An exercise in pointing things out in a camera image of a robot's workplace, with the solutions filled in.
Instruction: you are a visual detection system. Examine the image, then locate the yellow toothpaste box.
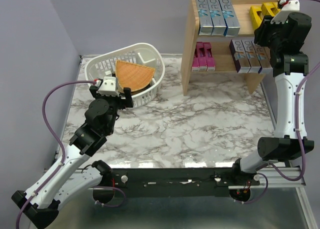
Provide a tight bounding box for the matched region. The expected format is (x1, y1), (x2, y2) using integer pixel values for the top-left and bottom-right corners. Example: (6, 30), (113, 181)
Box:
(261, 2), (279, 17)
(249, 5), (263, 31)
(273, 1), (281, 10)

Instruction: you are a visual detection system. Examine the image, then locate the silver toothpaste box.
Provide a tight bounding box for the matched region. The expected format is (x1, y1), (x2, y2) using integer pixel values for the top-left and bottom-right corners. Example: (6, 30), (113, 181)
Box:
(241, 39), (261, 73)

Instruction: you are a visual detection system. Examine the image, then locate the metallic blue toothpaste box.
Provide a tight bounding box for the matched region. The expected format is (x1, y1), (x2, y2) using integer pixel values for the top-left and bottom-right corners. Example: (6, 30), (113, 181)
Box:
(207, 0), (227, 36)
(219, 0), (241, 37)

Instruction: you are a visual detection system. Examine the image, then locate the blue green toothpaste box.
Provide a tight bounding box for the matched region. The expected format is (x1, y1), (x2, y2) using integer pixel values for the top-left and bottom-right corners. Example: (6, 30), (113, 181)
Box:
(195, 0), (214, 36)

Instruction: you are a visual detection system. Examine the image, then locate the pink toothpaste box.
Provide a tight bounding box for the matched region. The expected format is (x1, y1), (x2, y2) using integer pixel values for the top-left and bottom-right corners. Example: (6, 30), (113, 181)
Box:
(196, 42), (208, 71)
(191, 50), (200, 72)
(203, 42), (216, 72)

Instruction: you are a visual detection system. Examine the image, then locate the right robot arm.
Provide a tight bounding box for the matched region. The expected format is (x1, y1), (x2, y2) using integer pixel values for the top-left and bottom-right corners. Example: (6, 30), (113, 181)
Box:
(230, 12), (315, 185)

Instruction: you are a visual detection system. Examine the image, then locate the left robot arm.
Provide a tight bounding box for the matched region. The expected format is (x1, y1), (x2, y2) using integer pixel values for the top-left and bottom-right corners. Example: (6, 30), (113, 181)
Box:
(11, 85), (134, 229)

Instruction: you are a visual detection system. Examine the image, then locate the wooden two-tier shelf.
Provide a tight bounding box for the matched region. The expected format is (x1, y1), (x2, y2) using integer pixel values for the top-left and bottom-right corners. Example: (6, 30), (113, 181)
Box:
(180, 0), (278, 96)

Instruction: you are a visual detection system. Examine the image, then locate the white plastic basket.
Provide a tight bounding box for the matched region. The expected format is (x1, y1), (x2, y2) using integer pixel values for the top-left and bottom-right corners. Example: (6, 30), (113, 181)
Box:
(84, 42), (165, 108)

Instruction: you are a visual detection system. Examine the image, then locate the black base bar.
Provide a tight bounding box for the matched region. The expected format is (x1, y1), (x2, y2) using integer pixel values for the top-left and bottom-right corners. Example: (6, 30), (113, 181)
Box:
(112, 167), (260, 198)

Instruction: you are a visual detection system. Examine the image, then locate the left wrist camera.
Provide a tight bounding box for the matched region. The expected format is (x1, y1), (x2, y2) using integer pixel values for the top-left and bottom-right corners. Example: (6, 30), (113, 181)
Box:
(94, 76), (119, 97)

